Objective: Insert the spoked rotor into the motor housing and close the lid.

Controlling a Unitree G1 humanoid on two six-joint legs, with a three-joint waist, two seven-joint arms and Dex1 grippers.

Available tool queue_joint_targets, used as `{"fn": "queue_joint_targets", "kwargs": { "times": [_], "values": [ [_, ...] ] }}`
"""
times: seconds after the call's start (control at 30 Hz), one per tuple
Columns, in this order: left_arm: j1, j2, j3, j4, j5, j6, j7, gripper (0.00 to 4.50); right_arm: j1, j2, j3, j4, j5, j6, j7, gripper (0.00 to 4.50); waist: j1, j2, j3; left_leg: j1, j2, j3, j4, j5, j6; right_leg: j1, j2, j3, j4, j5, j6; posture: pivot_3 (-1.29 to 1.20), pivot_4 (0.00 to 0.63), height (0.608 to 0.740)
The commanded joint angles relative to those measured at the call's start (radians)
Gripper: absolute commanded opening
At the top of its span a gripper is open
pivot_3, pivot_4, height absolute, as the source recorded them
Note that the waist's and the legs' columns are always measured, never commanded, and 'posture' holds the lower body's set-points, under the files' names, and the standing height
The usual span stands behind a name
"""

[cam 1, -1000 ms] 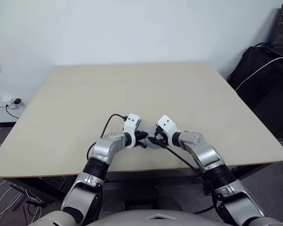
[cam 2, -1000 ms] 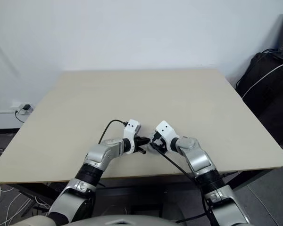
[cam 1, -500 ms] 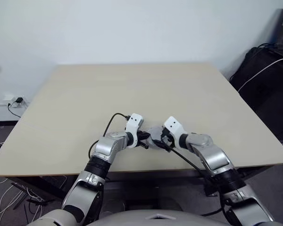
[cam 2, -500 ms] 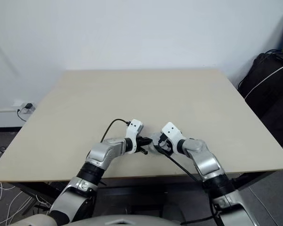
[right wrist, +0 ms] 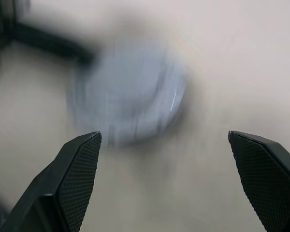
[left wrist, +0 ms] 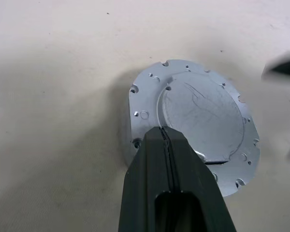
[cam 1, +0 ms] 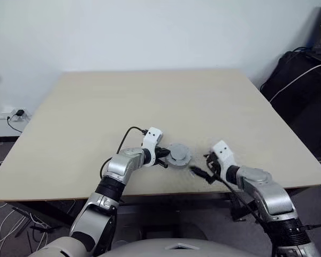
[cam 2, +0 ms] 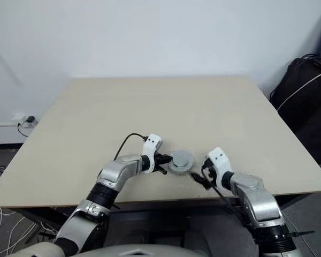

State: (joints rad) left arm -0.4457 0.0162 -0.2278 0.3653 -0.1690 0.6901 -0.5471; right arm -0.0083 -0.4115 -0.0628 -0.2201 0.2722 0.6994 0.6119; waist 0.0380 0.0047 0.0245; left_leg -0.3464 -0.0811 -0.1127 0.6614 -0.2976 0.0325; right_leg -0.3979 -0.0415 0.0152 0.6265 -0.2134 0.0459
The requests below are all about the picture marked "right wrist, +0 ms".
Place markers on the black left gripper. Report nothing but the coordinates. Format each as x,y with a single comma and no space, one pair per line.
1,24

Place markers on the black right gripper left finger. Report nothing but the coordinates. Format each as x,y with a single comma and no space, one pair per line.
50,188

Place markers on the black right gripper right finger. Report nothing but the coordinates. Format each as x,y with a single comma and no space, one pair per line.
268,174

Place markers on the grey motor stator housing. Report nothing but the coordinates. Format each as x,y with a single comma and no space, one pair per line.
140,120

